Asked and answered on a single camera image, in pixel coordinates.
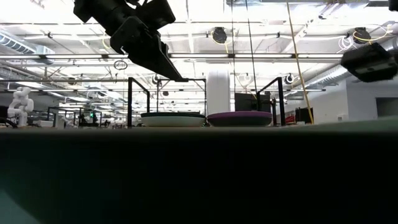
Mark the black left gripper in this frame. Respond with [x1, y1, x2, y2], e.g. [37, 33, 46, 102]
[73, 0, 190, 83]

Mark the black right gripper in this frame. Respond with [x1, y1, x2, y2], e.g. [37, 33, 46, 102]
[340, 42, 398, 83]

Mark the dark blue plate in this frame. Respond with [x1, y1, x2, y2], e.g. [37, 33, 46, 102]
[140, 111, 206, 119]

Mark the purple plate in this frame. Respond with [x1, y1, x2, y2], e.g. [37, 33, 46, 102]
[206, 111, 274, 119]

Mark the purple bowl stack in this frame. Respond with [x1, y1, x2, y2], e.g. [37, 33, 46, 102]
[207, 116, 274, 128]

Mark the grey door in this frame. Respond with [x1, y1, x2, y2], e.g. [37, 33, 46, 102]
[375, 97, 398, 119]

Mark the small black monitor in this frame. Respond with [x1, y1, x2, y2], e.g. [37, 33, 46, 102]
[295, 107, 314, 124]

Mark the white column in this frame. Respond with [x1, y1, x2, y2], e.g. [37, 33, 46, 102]
[206, 68, 231, 114]

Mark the ceiling light bar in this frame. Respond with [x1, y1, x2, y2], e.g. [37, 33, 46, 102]
[0, 52, 345, 60]

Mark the white robot figure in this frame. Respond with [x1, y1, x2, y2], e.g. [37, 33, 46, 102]
[6, 86, 35, 128]

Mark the green table mat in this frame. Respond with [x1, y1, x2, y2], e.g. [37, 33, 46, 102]
[0, 189, 41, 224]

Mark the black ceiling cable reel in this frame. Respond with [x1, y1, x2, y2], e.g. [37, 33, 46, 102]
[211, 26, 229, 45]
[353, 27, 373, 45]

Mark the hanging black cable loop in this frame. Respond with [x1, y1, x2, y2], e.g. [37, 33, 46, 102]
[113, 59, 129, 71]

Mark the silver ventilation duct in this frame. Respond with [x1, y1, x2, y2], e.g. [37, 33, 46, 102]
[0, 30, 56, 65]
[298, 43, 398, 90]

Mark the wooden shelf with black frame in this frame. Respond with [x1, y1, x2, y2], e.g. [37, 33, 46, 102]
[126, 77, 287, 128]

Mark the black metal frame station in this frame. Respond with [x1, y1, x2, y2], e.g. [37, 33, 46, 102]
[156, 77, 207, 114]
[46, 106, 103, 128]

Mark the yellow cable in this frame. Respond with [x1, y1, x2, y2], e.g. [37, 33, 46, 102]
[285, 0, 315, 125]

